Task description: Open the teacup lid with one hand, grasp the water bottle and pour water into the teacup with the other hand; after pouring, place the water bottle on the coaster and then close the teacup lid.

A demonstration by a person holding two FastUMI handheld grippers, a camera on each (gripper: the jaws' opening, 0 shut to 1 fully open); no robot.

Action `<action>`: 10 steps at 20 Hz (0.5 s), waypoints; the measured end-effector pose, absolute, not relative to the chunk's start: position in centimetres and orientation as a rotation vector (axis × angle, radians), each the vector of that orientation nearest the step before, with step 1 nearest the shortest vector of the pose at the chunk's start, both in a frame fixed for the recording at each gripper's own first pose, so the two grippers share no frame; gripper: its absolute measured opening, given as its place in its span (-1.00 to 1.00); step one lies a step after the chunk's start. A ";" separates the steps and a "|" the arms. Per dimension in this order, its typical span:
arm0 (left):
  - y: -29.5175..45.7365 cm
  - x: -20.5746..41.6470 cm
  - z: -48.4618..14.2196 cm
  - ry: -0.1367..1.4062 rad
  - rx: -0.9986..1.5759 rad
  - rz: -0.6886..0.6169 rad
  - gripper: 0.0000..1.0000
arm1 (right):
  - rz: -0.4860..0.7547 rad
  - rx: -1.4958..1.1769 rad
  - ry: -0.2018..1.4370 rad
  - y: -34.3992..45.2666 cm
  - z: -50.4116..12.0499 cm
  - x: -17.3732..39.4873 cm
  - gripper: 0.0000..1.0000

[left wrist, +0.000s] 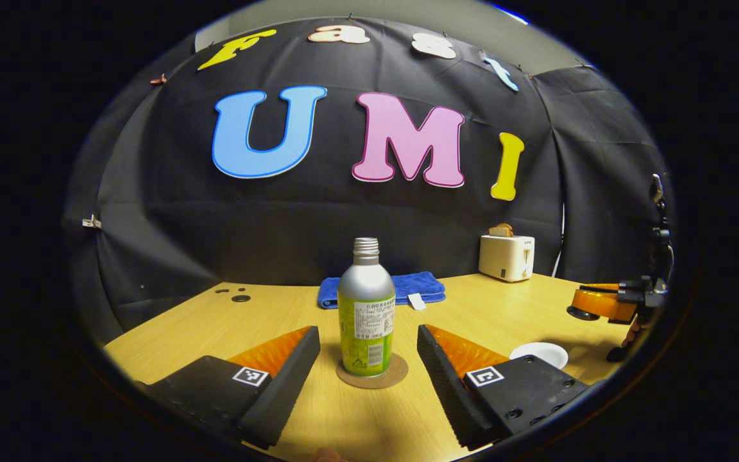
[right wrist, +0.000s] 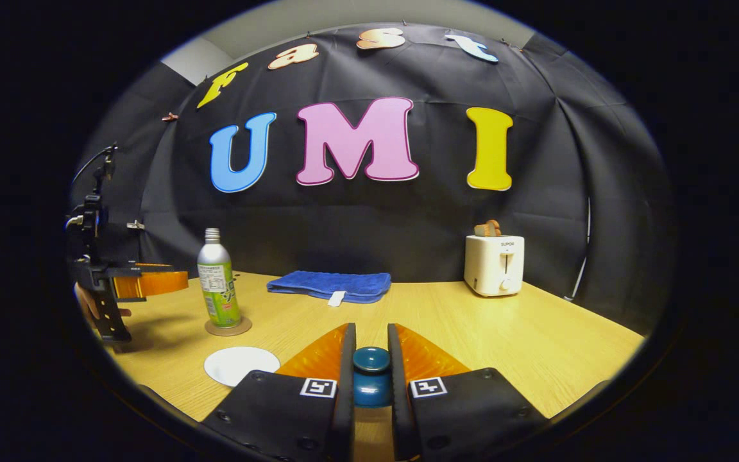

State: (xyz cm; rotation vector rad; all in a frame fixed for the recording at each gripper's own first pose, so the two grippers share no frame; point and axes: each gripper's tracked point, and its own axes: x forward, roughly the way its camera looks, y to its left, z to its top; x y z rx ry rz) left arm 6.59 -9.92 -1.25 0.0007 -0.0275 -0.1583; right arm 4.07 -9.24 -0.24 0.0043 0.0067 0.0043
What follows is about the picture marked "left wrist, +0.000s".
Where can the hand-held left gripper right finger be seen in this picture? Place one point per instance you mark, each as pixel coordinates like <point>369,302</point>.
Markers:
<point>450,385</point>

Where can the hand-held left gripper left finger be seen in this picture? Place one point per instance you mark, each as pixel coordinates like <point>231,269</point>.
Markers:
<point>280,391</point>

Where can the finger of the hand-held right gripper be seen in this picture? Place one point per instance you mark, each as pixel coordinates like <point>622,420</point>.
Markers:
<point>600,287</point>
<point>603,305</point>

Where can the round brown coaster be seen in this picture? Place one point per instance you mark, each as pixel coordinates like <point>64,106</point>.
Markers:
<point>398,372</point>

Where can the teal teacup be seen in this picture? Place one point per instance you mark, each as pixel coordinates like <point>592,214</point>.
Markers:
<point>539,353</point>

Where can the silver green-label water bottle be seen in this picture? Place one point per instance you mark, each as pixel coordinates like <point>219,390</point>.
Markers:
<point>367,308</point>

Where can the cream toaster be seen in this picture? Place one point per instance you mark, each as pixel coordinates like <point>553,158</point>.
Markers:
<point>504,256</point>

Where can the folded blue towel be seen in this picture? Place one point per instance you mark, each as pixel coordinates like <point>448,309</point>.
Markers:
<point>417,285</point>

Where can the bread slice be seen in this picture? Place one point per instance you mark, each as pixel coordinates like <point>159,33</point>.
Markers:
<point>501,230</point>

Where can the white clip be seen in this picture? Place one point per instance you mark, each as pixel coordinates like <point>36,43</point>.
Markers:
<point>92,222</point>

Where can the reddish clip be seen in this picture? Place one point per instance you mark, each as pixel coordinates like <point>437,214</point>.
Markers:
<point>158,80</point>

